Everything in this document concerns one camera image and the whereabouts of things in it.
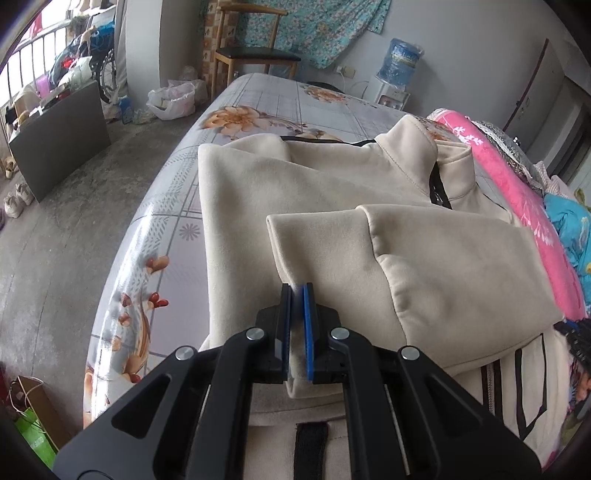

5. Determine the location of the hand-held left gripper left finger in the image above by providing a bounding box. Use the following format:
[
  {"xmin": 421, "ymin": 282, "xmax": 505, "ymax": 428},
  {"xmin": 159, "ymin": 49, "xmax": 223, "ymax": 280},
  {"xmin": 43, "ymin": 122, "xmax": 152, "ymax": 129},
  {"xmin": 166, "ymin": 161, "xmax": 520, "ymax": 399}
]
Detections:
[{"xmin": 53, "ymin": 281, "xmax": 294, "ymax": 480}]

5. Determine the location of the teal blue cloth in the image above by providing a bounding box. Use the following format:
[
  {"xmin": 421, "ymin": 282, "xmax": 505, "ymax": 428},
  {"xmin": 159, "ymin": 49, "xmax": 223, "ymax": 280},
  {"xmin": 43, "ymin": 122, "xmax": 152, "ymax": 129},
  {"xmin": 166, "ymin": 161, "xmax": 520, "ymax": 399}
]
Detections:
[{"xmin": 544, "ymin": 193, "xmax": 591, "ymax": 282}]

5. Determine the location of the blue water bottle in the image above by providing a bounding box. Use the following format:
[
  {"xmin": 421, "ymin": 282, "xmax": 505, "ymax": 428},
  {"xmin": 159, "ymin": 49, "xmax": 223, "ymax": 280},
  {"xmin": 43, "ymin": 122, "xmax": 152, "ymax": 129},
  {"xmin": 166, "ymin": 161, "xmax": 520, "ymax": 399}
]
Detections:
[{"xmin": 379, "ymin": 38, "xmax": 423, "ymax": 88}]

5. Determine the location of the grey cabinet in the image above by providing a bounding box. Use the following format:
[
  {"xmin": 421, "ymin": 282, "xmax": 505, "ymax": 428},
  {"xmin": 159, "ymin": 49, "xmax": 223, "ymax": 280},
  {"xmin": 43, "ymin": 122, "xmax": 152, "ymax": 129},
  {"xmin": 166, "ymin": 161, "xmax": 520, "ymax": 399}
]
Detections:
[{"xmin": 8, "ymin": 79, "xmax": 112, "ymax": 204}]

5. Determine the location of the teal floral hanging cloth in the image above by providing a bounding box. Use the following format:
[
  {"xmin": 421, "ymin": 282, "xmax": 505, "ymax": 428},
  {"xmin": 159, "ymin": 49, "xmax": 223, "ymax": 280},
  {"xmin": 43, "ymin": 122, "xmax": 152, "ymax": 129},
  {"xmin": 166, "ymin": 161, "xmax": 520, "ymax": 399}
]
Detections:
[{"xmin": 240, "ymin": 0, "xmax": 393, "ymax": 70}]

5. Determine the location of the white plastic bag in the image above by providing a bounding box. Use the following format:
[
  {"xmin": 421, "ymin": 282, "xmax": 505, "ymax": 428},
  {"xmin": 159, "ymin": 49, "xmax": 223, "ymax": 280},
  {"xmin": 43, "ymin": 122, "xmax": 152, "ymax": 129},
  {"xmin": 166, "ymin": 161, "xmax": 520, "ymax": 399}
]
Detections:
[{"xmin": 147, "ymin": 82, "xmax": 197, "ymax": 121}]

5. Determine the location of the metal window railing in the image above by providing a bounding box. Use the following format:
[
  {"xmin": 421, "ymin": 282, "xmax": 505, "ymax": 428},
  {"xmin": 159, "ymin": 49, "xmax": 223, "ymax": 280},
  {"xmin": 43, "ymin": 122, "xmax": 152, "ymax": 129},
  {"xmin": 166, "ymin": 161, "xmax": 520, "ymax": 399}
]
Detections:
[{"xmin": 0, "ymin": 18, "xmax": 75, "ymax": 121}]

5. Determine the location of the cream zip jacket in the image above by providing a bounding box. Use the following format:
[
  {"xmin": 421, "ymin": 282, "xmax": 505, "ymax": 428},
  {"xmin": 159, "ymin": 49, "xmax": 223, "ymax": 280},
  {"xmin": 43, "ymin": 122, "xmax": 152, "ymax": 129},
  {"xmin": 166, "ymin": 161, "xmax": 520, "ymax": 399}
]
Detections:
[{"xmin": 198, "ymin": 114, "xmax": 575, "ymax": 480}]

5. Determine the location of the pile of bags and clothes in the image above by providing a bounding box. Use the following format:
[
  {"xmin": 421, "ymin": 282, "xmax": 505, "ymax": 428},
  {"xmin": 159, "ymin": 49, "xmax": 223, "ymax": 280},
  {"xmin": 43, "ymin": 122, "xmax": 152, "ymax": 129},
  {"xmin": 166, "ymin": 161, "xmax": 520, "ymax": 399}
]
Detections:
[{"xmin": 48, "ymin": 23, "xmax": 105, "ymax": 93}]

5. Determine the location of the brown paper bag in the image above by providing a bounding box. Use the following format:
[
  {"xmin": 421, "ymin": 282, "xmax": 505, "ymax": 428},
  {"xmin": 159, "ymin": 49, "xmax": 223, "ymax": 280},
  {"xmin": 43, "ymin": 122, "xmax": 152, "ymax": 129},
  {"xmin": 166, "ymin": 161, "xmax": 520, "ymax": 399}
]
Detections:
[{"xmin": 11, "ymin": 375, "xmax": 70, "ymax": 453}]

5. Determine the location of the table with floral cloth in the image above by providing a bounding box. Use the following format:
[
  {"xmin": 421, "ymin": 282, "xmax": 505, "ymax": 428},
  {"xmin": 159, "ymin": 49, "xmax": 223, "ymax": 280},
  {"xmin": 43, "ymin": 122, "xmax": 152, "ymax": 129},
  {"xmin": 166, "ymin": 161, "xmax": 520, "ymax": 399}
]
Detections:
[{"xmin": 83, "ymin": 73, "xmax": 490, "ymax": 432}]

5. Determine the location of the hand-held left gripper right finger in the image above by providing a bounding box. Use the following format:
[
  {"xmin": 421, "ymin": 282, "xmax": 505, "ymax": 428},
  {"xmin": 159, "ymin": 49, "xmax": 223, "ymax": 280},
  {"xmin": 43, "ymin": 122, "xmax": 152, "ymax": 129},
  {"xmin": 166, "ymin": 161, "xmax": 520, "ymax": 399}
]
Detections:
[{"xmin": 301, "ymin": 282, "xmax": 542, "ymax": 480}]

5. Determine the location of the green paper bag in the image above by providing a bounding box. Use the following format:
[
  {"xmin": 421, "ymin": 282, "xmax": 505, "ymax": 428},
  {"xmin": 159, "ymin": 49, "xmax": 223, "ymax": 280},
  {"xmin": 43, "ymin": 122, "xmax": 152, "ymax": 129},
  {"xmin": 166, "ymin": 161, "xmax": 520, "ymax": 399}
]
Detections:
[{"xmin": 14, "ymin": 408, "xmax": 58, "ymax": 469}]

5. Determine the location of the white water dispenser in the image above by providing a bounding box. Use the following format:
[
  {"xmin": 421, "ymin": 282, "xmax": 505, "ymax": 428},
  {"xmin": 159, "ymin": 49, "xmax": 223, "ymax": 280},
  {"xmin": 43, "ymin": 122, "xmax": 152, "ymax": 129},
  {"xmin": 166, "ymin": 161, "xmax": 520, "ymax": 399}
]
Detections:
[{"xmin": 367, "ymin": 76, "xmax": 411, "ymax": 112}]

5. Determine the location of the wheelchair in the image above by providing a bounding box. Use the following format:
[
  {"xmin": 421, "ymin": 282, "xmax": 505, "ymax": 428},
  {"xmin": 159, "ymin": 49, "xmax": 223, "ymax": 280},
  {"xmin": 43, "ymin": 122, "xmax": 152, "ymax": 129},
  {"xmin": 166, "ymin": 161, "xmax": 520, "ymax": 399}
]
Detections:
[{"xmin": 90, "ymin": 28, "xmax": 118, "ymax": 106}]

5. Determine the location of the wooden chair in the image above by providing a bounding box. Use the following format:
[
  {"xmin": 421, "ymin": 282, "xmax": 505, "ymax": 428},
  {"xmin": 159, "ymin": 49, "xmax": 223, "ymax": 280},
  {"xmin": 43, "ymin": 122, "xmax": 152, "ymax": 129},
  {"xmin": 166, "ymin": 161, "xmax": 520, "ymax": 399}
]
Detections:
[{"xmin": 212, "ymin": 0, "xmax": 302, "ymax": 100}]

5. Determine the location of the pink floral blanket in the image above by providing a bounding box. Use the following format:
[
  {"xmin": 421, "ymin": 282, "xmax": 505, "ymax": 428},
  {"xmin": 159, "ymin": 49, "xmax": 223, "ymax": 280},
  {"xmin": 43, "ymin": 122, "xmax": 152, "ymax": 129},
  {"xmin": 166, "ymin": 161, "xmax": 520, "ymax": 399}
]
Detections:
[{"xmin": 427, "ymin": 108, "xmax": 591, "ymax": 324}]

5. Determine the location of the grey patterned cloth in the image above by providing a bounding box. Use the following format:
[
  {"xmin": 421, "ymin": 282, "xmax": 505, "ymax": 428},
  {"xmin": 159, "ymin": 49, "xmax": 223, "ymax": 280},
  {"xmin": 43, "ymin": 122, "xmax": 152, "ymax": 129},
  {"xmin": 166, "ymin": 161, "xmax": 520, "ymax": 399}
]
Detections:
[{"xmin": 471, "ymin": 119, "xmax": 555, "ymax": 185}]

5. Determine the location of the grey door panel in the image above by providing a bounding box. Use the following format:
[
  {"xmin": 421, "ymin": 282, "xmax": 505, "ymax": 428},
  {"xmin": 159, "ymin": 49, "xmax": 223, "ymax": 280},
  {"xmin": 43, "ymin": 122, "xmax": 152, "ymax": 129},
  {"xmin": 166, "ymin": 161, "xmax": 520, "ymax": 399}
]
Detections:
[{"xmin": 503, "ymin": 39, "xmax": 591, "ymax": 181}]

